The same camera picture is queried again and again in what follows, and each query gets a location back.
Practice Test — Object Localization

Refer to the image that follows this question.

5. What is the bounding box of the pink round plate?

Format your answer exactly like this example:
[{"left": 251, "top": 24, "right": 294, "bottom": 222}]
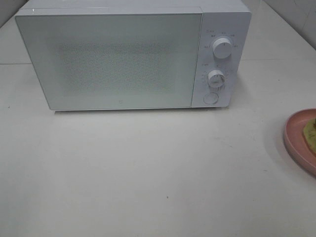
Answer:
[{"left": 283, "top": 108, "right": 316, "bottom": 176}]

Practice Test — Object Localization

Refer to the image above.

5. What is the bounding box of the toast sandwich with lettuce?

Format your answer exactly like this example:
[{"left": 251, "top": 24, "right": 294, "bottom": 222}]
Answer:
[{"left": 303, "top": 118, "right": 316, "bottom": 149}]

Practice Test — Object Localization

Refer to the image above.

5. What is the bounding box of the white lower timer knob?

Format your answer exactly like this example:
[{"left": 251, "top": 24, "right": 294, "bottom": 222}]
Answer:
[{"left": 207, "top": 70, "right": 225, "bottom": 88}]

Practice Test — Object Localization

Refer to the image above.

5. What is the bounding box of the white microwave oven body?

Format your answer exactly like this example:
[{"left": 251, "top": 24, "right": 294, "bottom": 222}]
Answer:
[{"left": 15, "top": 0, "right": 251, "bottom": 110}]

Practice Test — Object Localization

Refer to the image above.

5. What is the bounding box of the white microwave door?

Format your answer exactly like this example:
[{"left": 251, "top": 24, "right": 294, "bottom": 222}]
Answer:
[{"left": 16, "top": 14, "right": 201, "bottom": 111}]

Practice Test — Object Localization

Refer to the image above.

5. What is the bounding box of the white upper power knob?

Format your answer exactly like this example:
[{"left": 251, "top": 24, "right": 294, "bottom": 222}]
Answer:
[{"left": 212, "top": 36, "right": 233, "bottom": 59}]

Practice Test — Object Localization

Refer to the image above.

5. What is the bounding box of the white round door button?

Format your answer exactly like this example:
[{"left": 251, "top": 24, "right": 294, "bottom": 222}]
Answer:
[{"left": 203, "top": 92, "right": 219, "bottom": 105}]

